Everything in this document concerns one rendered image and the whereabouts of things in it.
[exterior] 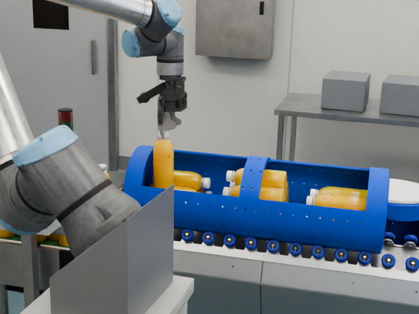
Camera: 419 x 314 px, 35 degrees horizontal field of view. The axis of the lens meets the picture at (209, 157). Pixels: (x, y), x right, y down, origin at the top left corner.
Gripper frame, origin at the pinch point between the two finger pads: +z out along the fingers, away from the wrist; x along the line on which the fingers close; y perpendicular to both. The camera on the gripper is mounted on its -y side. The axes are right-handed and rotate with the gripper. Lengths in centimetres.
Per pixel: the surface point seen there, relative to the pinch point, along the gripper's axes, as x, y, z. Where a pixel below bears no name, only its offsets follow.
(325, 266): -6, 58, 39
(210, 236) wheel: -4.8, 18.7, 33.7
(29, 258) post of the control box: -25, -39, 41
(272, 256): -5, 41, 38
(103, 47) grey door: 333, -167, 11
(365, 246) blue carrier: -6, 70, 30
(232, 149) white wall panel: 336, -48, 94
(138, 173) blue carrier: -6.2, -6.7, 13.3
